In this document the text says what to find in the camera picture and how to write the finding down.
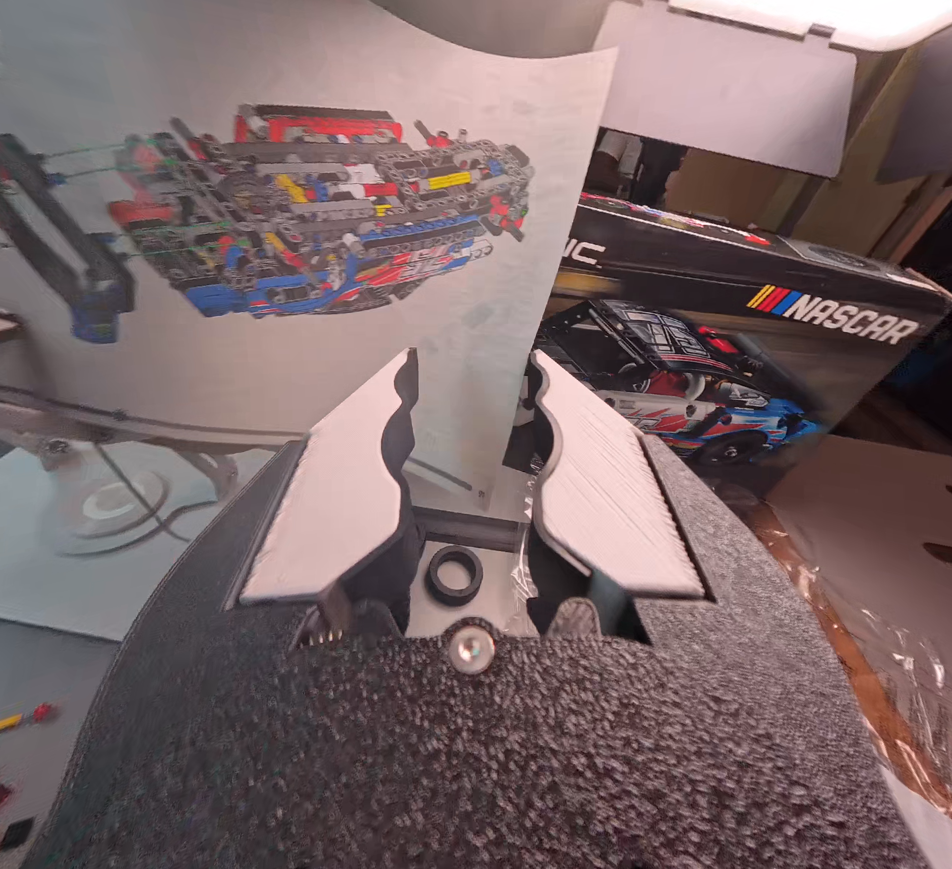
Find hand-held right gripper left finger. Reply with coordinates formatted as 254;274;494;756
239;348;419;635

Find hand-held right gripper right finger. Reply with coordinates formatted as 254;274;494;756
527;350;706;635

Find instruction booklet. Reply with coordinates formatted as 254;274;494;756
0;0;620;513

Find grey desk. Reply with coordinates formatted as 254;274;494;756
0;504;952;869

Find black toy tire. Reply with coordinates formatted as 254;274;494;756
426;546;486;607

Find wooden book stand white base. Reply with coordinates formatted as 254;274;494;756
0;385;306;643

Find black toy set box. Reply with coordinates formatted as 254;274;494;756
506;192;952;491

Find pile of small brick pieces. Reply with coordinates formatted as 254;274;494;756
0;701;60;848

